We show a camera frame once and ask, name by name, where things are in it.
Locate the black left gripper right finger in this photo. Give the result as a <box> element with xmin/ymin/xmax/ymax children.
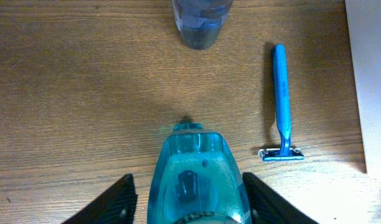
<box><xmin>242</xmin><ymin>172</ymin><xmax>317</xmax><ymax>224</ymax></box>

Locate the blue Listerine mouthwash bottle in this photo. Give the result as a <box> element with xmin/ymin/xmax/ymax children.
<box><xmin>147</xmin><ymin>123</ymin><xmax>252</xmax><ymax>223</ymax></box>

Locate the purple pump soap bottle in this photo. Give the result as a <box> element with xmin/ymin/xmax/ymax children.
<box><xmin>172</xmin><ymin>0</ymin><xmax>233</xmax><ymax>50</ymax></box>

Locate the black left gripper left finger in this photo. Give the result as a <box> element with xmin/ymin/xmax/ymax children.
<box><xmin>63</xmin><ymin>174</ymin><xmax>137</xmax><ymax>224</ymax></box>

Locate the blue disposable razor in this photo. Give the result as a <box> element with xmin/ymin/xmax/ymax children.
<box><xmin>259</xmin><ymin>44</ymin><xmax>305</xmax><ymax>162</ymax></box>

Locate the pink open box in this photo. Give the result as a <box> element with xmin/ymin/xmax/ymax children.
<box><xmin>346</xmin><ymin>0</ymin><xmax>381</xmax><ymax>178</ymax></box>

